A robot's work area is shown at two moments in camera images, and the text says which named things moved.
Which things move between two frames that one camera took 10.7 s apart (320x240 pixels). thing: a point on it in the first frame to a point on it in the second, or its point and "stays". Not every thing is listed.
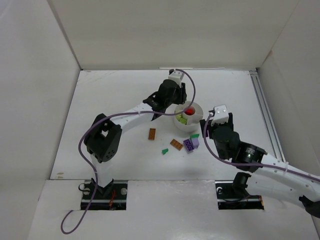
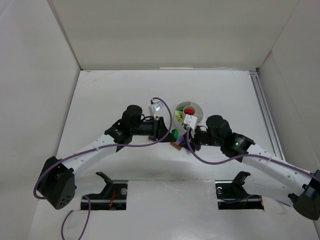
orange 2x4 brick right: x=176 y=144 stays
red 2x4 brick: x=189 y=111 stays
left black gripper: x=182 y=94 to x=159 y=128
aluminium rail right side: x=267 y=114 stays
